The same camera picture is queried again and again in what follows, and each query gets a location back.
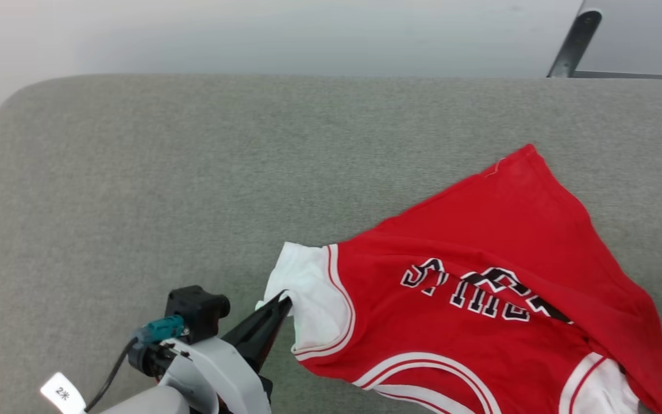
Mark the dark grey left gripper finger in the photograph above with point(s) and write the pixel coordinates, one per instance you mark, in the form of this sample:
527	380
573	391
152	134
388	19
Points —
268	336
253	323

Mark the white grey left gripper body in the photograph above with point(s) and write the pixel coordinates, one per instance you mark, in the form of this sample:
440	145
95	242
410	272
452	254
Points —
222	374

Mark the red white basketball jersey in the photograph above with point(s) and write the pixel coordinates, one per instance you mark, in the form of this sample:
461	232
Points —
480	230

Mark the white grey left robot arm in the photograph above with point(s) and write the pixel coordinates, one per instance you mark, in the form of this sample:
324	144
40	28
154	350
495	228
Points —
147	402

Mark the white paper label tag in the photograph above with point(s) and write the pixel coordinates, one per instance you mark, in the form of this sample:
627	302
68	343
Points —
62	394

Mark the grey door panel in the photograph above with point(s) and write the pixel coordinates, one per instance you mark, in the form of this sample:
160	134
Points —
641	34

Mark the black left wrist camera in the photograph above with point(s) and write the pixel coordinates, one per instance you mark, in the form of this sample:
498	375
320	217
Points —
196	310

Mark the dark grey metal door bracket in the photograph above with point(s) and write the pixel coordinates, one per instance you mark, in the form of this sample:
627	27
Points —
575	40

